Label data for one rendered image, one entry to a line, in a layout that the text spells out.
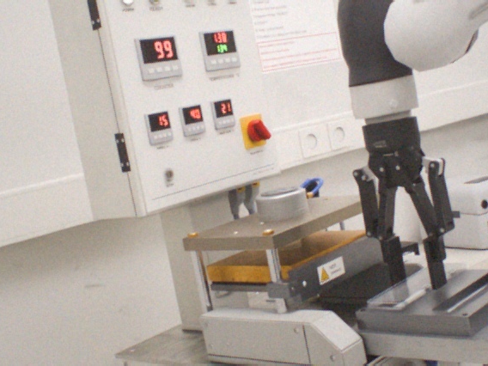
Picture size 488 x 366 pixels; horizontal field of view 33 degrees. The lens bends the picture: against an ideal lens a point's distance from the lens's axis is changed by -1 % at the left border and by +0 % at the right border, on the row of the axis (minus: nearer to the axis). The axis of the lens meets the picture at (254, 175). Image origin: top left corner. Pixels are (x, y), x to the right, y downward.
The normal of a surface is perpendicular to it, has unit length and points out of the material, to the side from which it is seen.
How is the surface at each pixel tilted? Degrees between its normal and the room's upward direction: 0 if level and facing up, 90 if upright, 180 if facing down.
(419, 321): 90
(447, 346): 90
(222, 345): 90
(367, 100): 92
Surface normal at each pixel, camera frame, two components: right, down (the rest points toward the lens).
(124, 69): 0.74, -0.07
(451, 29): 0.00, 0.25
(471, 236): -0.81, 0.22
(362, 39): -0.53, 0.17
